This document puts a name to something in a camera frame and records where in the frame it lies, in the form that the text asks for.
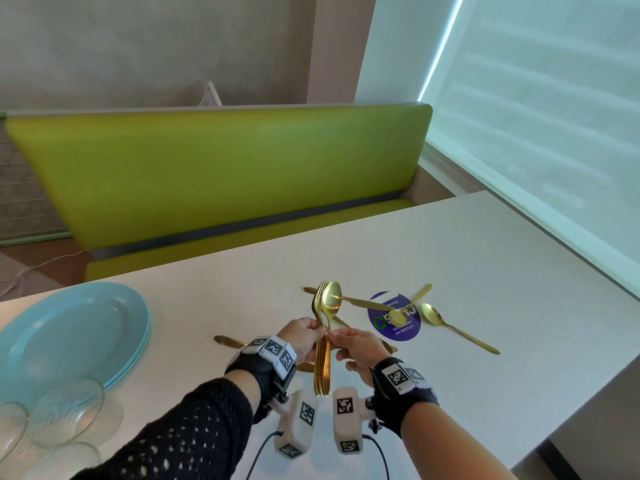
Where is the person's left hand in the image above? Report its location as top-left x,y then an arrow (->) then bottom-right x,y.
277,317 -> 329,365

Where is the black camera cable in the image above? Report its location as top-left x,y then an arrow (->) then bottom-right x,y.
245,430 -> 283,480
362,433 -> 391,480

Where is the person's right forearm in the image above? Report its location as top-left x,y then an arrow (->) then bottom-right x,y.
399,402 -> 519,480

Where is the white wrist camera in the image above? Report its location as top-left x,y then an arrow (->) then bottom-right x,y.
272,388 -> 319,459
332,386 -> 376,455

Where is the round purple sticker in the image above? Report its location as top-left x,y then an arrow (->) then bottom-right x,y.
367,291 -> 423,341

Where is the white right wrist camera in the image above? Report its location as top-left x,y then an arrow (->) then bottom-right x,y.
332,386 -> 376,455

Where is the person's left forearm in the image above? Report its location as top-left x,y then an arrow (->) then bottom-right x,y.
72,367 -> 263,480

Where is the person's right hand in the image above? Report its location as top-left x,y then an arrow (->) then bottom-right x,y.
327,327 -> 392,388

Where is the white window blind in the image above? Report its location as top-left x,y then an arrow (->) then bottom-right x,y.
419,0 -> 640,278

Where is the black right wristband with markers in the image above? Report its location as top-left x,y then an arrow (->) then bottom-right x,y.
369,357 -> 440,438

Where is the green framed mesh partition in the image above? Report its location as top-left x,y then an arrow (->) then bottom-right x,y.
0,112 -> 75,247

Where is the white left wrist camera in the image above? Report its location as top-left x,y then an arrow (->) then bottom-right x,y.
272,388 -> 319,459

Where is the black left camera cable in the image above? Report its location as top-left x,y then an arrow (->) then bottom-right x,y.
245,430 -> 283,480

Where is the pile of gold cutlery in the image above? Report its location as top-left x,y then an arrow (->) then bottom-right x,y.
301,286 -> 401,315

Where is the black left wristband with markers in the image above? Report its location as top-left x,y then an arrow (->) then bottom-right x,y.
225,335 -> 299,411

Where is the black right camera cable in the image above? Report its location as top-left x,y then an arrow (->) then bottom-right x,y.
362,433 -> 391,480

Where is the white floor cable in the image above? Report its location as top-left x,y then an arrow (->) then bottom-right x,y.
0,248 -> 86,299

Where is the black wristband with markers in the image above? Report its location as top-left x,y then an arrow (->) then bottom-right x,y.
225,335 -> 299,411
369,357 -> 440,438

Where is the green padded bench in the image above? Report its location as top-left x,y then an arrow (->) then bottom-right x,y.
5,102 -> 433,283

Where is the white chair back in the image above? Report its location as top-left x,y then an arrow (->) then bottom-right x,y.
199,80 -> 223,107

